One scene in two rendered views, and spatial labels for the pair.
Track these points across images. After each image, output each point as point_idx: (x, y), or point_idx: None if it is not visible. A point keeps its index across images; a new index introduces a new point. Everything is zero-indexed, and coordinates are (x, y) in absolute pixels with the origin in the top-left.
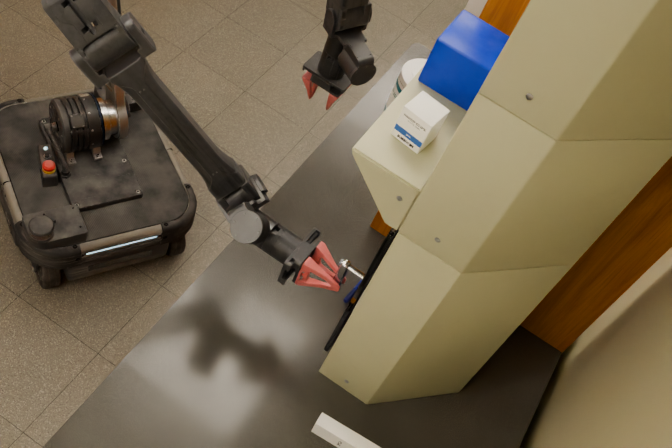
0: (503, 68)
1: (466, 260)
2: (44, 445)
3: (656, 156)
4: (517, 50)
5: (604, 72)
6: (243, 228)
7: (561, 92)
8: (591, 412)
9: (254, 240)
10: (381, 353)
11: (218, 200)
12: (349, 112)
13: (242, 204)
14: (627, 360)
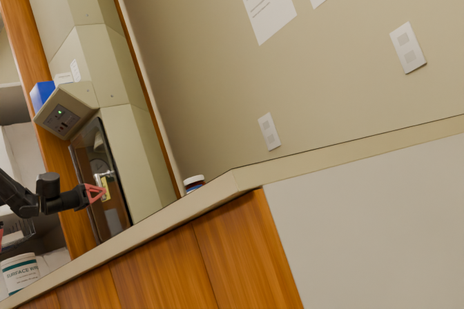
0: (74, 12)
1: (126, 94)
2: (98, 245)
3: (126, 44)
4: (72, 3)
5: None
6: (50, 176)
7: (92, 7)
8: (215, 161)
9: (59, 176)
10: (147, 187)
11: (24, 196)
12: (1, 301)
13: (37, 175)
14: (199, 147)
